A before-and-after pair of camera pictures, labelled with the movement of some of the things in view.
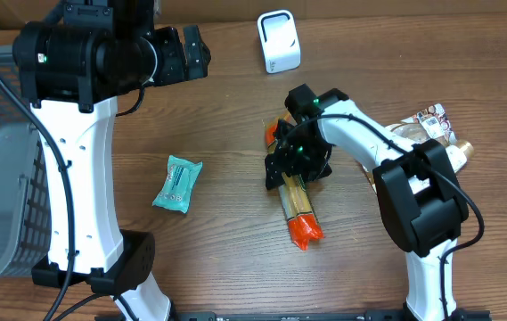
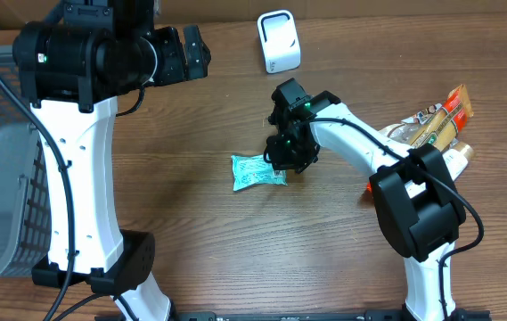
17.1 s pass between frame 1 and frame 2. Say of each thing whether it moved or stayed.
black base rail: stayed
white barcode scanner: stayed
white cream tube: stayed
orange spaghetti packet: moved
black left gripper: stayed
